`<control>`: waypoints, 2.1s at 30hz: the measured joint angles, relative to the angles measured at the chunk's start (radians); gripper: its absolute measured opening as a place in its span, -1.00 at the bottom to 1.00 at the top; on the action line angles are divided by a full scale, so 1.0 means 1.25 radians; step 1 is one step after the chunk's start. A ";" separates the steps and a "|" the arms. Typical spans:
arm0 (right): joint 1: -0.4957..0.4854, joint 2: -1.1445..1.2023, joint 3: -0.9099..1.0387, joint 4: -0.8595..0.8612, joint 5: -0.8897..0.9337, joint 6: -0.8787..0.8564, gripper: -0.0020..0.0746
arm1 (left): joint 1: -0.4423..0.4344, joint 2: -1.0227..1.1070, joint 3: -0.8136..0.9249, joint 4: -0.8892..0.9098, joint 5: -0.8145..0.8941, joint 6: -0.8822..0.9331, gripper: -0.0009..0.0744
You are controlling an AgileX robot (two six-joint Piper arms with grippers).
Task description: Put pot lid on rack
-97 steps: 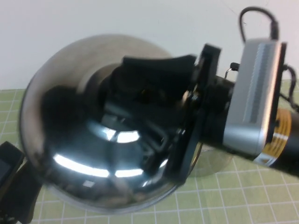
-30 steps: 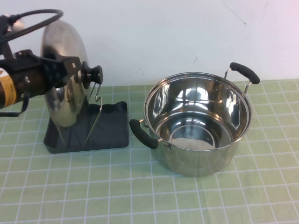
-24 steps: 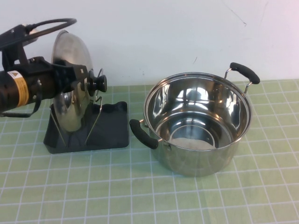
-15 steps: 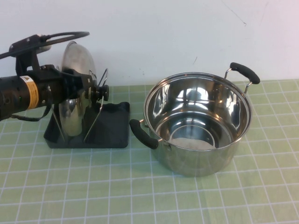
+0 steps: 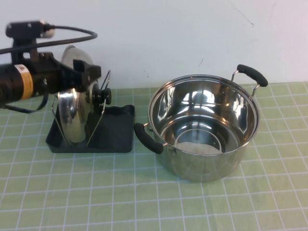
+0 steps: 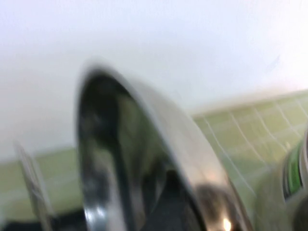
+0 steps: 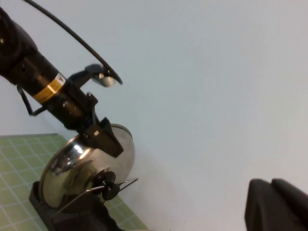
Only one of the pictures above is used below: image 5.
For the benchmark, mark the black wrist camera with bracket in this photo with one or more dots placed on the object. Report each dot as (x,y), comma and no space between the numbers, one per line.
(24,29)

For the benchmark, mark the green checked tablecloth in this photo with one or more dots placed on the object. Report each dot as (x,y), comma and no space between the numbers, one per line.
(96,192)

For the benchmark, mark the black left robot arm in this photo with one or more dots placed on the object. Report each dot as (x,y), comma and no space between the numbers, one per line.
(7,79)

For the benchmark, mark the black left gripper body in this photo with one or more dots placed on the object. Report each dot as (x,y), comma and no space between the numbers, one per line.
(47,72)

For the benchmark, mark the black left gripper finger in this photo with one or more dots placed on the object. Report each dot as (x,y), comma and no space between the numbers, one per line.
(91,71)
(72,78)

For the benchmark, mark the steel pot lid black knob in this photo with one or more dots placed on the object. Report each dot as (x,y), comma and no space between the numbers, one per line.
(72,115)

